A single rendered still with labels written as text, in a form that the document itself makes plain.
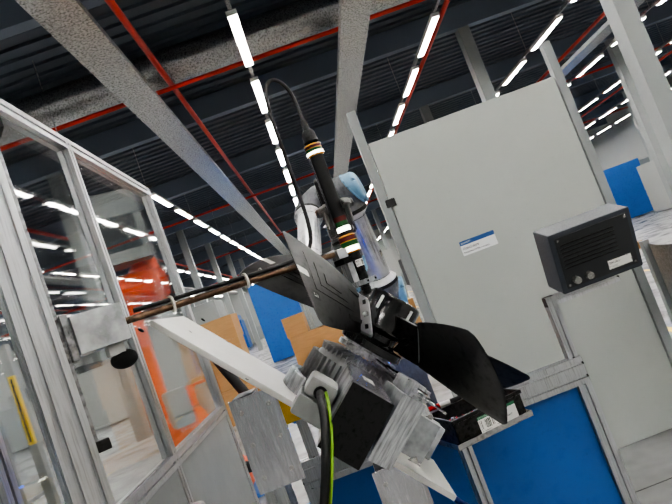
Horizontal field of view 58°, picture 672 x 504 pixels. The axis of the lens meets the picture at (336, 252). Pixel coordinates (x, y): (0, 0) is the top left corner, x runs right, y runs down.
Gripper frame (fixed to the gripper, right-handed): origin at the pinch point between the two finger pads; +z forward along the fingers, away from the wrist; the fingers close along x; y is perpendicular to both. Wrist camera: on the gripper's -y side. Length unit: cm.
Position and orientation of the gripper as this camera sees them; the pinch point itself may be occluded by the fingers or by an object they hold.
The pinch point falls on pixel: (333, 202)
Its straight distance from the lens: 145.5
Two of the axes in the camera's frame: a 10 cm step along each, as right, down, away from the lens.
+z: -0.2, -0.7, -10.0
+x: -9.4, 3.5, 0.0
